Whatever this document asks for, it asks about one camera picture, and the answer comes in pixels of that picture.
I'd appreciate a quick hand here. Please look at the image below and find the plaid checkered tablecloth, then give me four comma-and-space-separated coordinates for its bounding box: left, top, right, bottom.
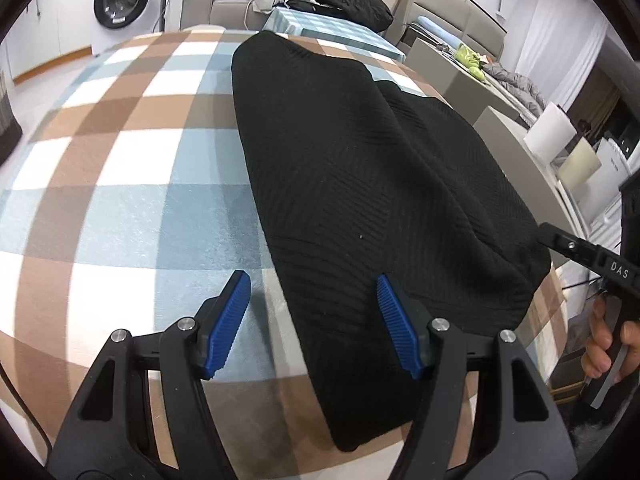
0, 27, 572, 480

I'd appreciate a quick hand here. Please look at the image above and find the white paper towel roll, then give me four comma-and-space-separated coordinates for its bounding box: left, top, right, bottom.
524, 102, 577, 165

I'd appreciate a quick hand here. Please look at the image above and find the person's right hand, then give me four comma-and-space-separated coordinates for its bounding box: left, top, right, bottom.
580, 296, 640, 384

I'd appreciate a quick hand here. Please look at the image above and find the grey bed headboard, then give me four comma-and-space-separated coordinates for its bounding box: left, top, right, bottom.
384, 0, 506, 58

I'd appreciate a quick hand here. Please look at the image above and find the black knit sweater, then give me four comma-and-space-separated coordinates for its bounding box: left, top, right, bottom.
231, 32, 551, 452

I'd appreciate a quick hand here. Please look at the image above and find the grey sofa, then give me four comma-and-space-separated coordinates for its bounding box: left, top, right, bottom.
180, 0, 268, 30

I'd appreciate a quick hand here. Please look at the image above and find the blue plaid side table cloth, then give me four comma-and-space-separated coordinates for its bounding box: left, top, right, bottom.
262, 6, 406, 62

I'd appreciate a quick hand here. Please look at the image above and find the white front-load washing machine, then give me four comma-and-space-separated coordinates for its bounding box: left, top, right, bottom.
89, 0, 170, 57

